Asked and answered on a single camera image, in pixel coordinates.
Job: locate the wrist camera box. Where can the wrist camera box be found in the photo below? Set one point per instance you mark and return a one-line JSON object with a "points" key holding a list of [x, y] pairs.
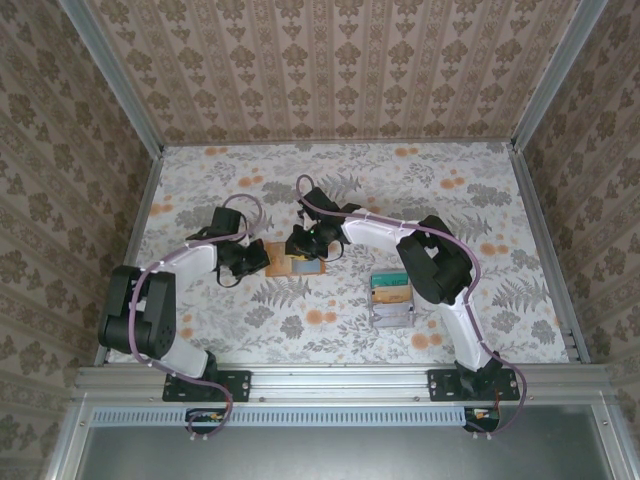
{"points": [[318, 202], [228, 221]]}

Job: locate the floral patterned table cover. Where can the floral patterned table cover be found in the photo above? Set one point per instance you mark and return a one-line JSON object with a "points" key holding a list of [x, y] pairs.
{"points": [[325, 350]]}

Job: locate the aluminium side rail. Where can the aluminium side rail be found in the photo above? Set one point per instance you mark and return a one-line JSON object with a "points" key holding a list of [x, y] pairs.
{"points": [[142, 210], [537, 210]]}

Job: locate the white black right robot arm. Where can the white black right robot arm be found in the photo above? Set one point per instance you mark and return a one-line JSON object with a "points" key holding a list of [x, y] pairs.
{"points": [[435, 260]]}

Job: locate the orange card holder wallet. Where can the orange card holder wallet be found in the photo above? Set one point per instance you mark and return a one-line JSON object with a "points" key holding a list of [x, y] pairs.
{"points": [[277, 260]]}

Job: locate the yellow card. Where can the yellow card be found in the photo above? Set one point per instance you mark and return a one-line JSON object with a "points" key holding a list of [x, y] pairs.
{"points": [[300, 258]]}

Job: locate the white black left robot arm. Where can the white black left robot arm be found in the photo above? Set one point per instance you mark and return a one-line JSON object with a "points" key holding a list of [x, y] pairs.
{"points": [[140, 315]]}

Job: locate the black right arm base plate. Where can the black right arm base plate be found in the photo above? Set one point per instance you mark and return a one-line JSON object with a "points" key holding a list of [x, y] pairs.
{"points": [[442, 385]]}

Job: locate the aluminium frame post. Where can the aluminium frame post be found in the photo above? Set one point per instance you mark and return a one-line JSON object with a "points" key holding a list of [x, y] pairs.
{"points": [[112, 80], [557, 80]]}

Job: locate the grey sheet metal panel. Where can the grey sheet metal panel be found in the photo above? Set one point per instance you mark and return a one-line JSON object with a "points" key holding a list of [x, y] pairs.
{"points": [[350, 455]]}

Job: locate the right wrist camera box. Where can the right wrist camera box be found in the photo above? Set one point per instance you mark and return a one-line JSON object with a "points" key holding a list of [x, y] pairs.
{"points": [[318, 202]]}

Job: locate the aluminium mounting rail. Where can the aluminium mounting rail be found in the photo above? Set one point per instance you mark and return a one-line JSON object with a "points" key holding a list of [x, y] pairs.
{"points": [[340, 382]]}

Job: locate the light blue card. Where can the light blue card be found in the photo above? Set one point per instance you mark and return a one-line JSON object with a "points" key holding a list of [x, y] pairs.
{"points": [[307, 268]]}

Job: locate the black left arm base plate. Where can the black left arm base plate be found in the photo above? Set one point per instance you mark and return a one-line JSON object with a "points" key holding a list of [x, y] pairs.
{"points": [[240, 385]]}

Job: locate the clear plastic card box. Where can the clear plastic card box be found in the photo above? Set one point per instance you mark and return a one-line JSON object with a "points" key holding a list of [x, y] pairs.
{"points": [[392, 317]]}

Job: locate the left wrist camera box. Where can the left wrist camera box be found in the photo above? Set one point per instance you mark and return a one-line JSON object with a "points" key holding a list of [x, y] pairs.
{"points": [[228, 221]]}

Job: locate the teal card with print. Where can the teal card with print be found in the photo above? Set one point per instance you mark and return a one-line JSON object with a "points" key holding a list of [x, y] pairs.
{"points": [[390, 280]]}

